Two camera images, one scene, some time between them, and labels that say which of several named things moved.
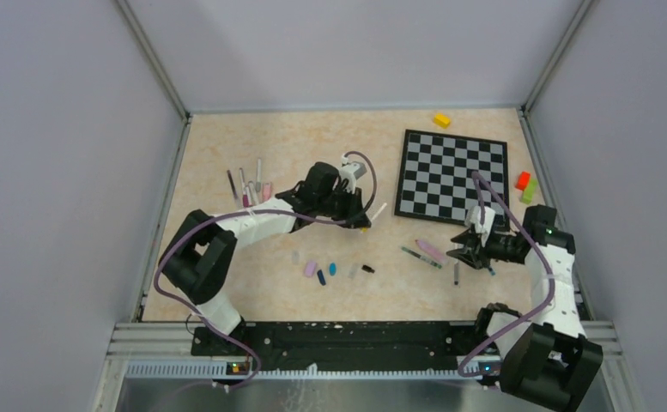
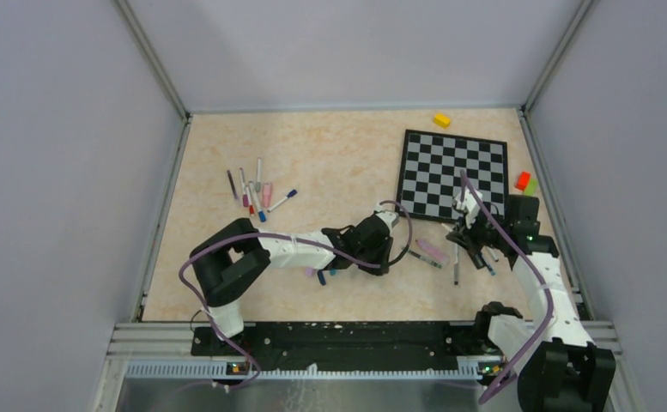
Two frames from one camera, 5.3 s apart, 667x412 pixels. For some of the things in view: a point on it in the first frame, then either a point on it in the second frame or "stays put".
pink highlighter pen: x=432 y=251 stays put
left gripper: x=354 y=216 → x=385 y=247
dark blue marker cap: x=321 y=277 stays put
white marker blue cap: x=253 y=192 stays put
